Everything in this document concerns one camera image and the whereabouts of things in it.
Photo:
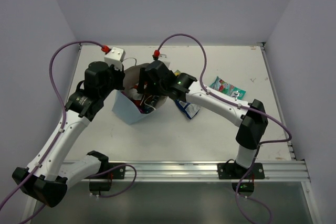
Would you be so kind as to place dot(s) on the yellow green Fox's candy bag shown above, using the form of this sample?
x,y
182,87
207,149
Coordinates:
x,y
177,72

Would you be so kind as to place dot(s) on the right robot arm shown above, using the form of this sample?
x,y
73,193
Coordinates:
x,y
248,117

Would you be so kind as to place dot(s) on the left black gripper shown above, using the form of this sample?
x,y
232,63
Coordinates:
x,y
118,76

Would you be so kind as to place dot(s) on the aluminium front rail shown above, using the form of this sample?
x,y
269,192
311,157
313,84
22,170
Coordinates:
x,y
279,171

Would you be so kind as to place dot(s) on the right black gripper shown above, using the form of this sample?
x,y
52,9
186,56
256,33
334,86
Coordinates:
x,y
144,77

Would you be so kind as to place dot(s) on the blue white snack bag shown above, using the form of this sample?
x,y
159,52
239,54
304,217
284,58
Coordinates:
x,y
188,109

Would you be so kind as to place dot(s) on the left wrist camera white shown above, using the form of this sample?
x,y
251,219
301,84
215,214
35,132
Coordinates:
x,y
115,57

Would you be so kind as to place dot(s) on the dark blue snack bar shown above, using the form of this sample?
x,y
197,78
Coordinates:
x,y
150,103

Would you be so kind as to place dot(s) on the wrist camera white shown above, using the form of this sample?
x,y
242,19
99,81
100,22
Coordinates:
x,y
115,57
159,56

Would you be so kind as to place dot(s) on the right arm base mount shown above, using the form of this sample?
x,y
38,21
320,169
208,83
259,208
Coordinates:
x,y
229,170

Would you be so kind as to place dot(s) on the light blue paper bag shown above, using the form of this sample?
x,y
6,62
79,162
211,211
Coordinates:
x,y
123,108

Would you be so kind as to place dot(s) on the red snack mix bag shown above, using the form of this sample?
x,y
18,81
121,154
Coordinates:
x,y
136,98

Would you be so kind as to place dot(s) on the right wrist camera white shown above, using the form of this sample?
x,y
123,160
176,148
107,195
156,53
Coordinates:
x,y
159,56

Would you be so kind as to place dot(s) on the green mint candy bag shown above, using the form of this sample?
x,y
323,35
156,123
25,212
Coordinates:
x,y
228,89

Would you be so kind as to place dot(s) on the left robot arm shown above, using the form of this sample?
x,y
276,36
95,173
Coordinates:
x,y
44,178

